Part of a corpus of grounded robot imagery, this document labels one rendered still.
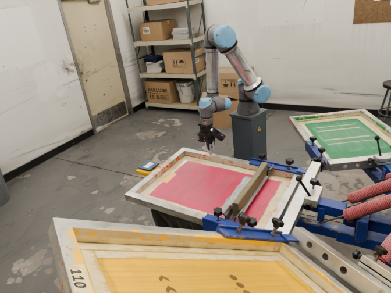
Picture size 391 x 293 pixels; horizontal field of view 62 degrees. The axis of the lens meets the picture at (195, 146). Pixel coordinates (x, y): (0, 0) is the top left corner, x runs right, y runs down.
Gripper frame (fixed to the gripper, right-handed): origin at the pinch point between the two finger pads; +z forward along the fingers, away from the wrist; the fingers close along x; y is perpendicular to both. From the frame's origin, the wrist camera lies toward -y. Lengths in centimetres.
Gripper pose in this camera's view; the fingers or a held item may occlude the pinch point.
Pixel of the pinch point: (211, 153)
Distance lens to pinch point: 204.1
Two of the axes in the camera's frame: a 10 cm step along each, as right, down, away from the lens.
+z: 0.7, 8.9, 4.5
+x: -5.0, 4.3, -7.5
